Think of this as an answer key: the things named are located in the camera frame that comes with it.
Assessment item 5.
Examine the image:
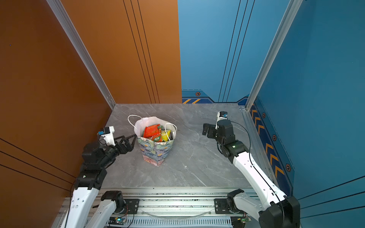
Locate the right aluminium corner post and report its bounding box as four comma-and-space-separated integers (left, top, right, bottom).
245, 0, 303, 111

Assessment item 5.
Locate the floral paper gift bag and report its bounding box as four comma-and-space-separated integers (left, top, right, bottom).
127, 115, 178, 167

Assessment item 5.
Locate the aluminium corner post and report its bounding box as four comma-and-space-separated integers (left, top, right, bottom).
245, 0, 303, 111
46, 0, 116, 110

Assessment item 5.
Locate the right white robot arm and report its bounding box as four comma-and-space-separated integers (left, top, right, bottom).
202, 119, 301, 228

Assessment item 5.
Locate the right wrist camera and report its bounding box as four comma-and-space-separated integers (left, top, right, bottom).
215, 111, 228, 130

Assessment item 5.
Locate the green orange snack packet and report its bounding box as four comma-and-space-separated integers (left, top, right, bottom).
150, 133, 163, 143

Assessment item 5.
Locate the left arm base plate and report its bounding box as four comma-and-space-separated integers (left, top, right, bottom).
113, 199, 140, 216

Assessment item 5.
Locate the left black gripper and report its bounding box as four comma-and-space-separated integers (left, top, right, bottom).
99, 134, 136, 171

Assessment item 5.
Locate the left aluminium corner post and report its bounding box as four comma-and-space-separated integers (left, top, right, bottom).
46, 0, 116, 110

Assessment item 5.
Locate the yellow snack packet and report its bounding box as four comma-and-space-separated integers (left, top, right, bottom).
161, 130, 171, 142

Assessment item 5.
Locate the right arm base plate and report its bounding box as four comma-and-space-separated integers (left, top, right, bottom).
214, 198, 247, 216

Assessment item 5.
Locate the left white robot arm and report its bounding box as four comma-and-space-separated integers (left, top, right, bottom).
61, 135, 137, 228

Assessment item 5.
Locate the aluminium front rail frame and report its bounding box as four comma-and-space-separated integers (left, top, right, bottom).
51, 186, 303, 228

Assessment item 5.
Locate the left green circuit board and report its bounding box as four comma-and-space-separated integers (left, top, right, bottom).
108, 217, 127, 226

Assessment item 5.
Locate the red small snack packet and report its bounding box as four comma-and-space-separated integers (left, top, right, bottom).
143, 124, 161, 138

